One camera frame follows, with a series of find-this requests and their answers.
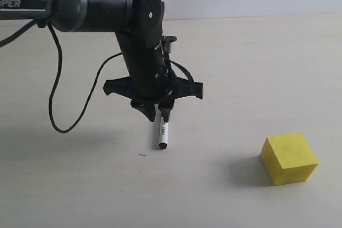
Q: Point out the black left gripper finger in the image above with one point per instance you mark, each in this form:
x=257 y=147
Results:
x=165 y=110
x=149 y=111

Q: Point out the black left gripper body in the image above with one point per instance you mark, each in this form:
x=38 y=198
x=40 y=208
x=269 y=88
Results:
x=150 y=91

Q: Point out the black white whiteboard marker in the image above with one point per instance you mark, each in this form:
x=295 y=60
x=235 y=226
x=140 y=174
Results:
x=163 y=134

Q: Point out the yellow foam cube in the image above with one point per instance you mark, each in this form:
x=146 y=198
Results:
x=288 y=159

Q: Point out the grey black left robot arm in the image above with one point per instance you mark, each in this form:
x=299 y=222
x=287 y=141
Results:
x=137 y=25

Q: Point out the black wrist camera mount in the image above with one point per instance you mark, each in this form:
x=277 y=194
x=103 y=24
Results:
x=167 y=42

